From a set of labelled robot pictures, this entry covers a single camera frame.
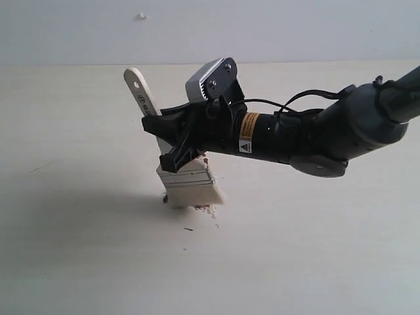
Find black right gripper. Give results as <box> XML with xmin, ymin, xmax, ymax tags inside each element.
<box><xmin>141</xmin><ymin>96</ymin><xmax>242</xmax><ymax>173</ymax></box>

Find white wooden paint brush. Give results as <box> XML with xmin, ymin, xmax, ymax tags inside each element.
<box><xmin>123</xmin><ymin>67</ymin><xmax>225</xmax><ymax>208</ymax></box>

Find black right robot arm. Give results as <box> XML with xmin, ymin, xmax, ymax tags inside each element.
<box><xmin>142</xmin><ymin>69</ymin><xmax>419</xmax><ymax>178</ymax></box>

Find brown beans and crumbs pile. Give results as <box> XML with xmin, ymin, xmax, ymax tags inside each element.
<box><xmin>159</xmin><ymin>157</ymin><xmax>221</xmax><ymax>229</ymax></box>

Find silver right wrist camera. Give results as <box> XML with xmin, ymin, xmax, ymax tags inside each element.
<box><xmin>184</xmin><ymin>58</ymin><xmax>224</xmax><ymax>103</ymax></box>

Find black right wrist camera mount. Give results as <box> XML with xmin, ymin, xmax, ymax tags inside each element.
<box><xmin>200</xmin><ymin>57</ymin><xmax>245</xmax><ymax>104</ymax></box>

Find small white wall plug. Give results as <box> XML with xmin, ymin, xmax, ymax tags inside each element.
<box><xmin>136</xmin><ymin>12</ymin><xmax>148</xmax><ymax>20</ymax></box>

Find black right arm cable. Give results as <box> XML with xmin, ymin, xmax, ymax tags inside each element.
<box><xmin>229</xmin><ymin>75</ymin><xmax>394</xmax><ymax>116</ymax></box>

